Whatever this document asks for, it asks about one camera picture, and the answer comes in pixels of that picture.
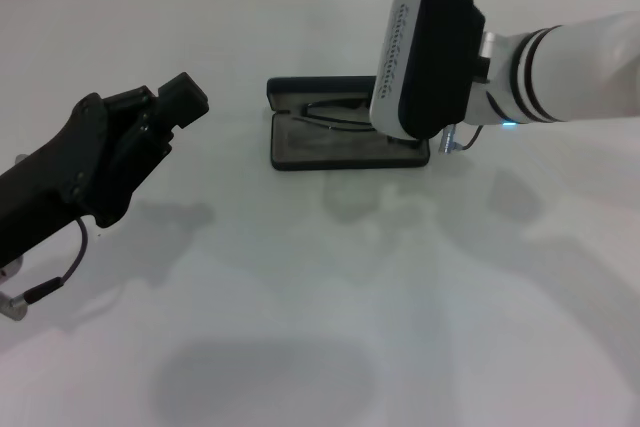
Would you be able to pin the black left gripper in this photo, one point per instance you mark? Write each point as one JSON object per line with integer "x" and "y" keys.
{"x": 60, "y": 182}

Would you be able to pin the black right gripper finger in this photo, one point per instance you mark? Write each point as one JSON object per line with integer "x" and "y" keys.
{"x": 407, "y": 143}

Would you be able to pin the black glasses case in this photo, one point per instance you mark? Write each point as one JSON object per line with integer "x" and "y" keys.
{"x": 325, "y": 152}

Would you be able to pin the black thin-frame glasses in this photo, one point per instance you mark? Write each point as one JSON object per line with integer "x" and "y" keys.
{"x": 303, "y": 108}

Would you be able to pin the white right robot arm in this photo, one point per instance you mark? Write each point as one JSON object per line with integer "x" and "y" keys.
{"x": 575, "y": 72}

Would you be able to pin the silver left gripper connector knob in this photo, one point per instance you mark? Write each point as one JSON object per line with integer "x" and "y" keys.
{"x": 20, "y": 158}

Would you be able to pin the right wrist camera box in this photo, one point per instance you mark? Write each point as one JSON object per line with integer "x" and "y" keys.
{"x": 430, "y": 57}

